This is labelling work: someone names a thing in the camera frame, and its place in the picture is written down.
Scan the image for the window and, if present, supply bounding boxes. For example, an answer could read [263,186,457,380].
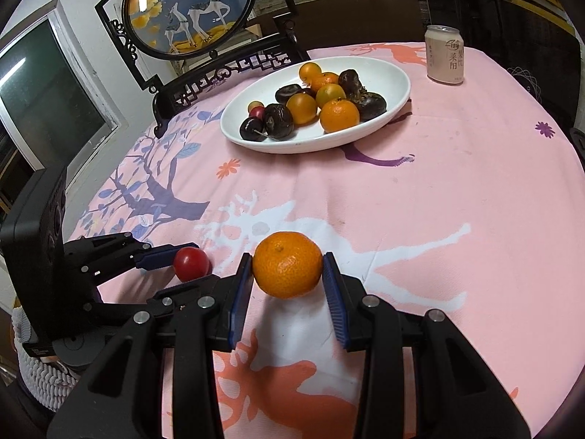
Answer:
[1,0,122,181]

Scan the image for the red cherry tomato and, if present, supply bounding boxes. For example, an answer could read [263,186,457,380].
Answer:
[249,106,265,120]
[173,247,212,282]

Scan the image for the dark cherry with stem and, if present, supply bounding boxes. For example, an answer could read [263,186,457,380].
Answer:
[239,116,268,142]

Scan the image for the brown longan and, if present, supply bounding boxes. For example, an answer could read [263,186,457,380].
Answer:
[247,100,264,113]

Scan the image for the brown water chestnut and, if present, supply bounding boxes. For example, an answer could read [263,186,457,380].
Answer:
[264,103,294,141]

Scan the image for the large dark dried fruit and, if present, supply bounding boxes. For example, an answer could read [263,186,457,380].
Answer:
[352,92,387,122]

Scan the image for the pink beverage can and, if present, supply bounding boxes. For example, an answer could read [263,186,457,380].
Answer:
[424,25,465,85]

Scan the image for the pink printed tablecloth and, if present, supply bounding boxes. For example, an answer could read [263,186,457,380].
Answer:
[68,43,584,433]

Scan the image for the dark wrinkled passion fruit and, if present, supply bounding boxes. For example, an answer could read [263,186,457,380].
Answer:
[337,68,364,97]

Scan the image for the mandarin orange with stem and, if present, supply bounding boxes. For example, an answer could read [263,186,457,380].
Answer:
[309,71,338,92]

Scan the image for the small orange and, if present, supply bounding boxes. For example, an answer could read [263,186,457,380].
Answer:
[319,99,360,133]

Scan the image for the yellow orange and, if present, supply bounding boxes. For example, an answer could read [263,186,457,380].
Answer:
[287,92,317,126]
[298,61,322,85]
[315,83,346,108]

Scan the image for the black carved wooden stand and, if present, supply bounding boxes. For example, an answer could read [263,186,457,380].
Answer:
[95,0,308,138]

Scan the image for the white knitted sleeve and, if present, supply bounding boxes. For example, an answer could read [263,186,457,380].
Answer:
[12,306,80,412]

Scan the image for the white oval plate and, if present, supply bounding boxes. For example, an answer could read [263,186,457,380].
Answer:
[220,57,411,155]

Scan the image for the large mandarin orange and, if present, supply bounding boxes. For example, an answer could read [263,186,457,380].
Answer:
[252,231,323,299]

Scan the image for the dark oblong plum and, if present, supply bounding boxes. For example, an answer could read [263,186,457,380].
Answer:
[275,84,302,105]

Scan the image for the black screen panel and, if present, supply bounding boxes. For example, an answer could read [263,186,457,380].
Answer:
[427,0,581,134]

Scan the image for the round deer painting screen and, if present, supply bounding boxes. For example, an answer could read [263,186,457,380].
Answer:
[122,0,254,60]

